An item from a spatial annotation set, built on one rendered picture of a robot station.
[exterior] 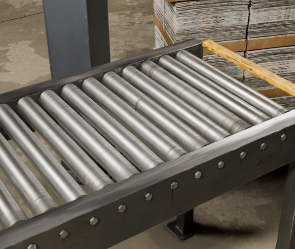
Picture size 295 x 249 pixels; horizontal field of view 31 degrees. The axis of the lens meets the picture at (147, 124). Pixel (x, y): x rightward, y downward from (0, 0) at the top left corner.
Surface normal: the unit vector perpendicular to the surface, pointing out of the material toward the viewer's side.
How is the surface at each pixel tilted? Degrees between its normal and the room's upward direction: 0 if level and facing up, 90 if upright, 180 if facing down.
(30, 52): 0
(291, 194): 90
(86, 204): 0
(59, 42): 90
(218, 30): 90
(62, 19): 90
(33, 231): 0
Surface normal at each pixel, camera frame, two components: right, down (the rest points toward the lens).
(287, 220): -0.84, 0.30
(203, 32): 0.21, 0.53
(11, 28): -0.01, -0.84
